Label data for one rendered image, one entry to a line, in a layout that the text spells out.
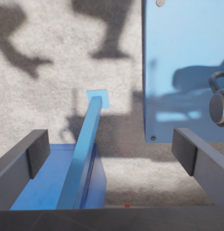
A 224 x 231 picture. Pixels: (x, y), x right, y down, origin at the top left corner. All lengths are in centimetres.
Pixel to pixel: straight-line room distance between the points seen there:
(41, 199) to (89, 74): 82
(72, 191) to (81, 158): 13
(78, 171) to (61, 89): 58
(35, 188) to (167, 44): 114
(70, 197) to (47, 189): 63
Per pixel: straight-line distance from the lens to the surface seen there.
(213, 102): 53
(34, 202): 124
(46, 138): 16
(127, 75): 95
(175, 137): 17
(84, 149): 72
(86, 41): 91
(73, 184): 64
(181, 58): 82
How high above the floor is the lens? 85
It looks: 50 degrees down
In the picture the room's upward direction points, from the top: 172 degrees counter-clockwise
